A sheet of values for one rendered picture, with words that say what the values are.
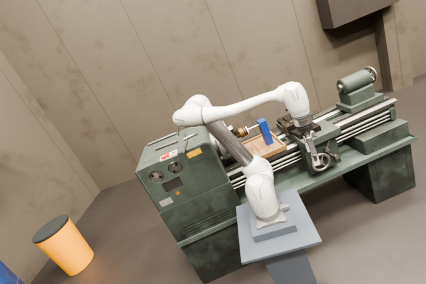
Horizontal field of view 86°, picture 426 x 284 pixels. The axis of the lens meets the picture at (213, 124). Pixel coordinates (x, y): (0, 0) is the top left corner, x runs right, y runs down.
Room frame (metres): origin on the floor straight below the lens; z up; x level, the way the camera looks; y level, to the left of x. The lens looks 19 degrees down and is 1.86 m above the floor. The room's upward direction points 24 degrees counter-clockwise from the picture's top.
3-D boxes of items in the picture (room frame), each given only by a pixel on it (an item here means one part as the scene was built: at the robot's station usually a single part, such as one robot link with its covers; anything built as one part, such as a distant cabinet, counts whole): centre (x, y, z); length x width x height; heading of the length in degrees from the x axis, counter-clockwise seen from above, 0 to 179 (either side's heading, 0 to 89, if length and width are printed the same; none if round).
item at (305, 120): (1.03, -0.42, 1.34); 0.09 x 0.09 x 0.06
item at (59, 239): (2.51, 2.30, 0.33); 0.41 x 0.41 x 0.65
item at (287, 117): (1.76, -0.65, 0.95); 0.43 x 0.18 x 0.04; 0
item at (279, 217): (1.11, -0.10, 0.83); 0.22 x 0.18 x 0.06; 80
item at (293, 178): (1.77, -0.39, 0.53); 2.10 x 0.60 x 0.02; 90
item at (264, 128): (1.77, -0.38, 1.00); 0.08 x 0.06 x 0.23; 0
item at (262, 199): (1.12, -0.09, 0.97); 0.18 x 0.16 x 0.22; 160
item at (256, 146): (1.77, -0.31, 0.89); 0.36 x 0.30 x 0.04; 0
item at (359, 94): (1.77, -1.24, 1.01); 0.30 x 0.20 x 0.29; 90
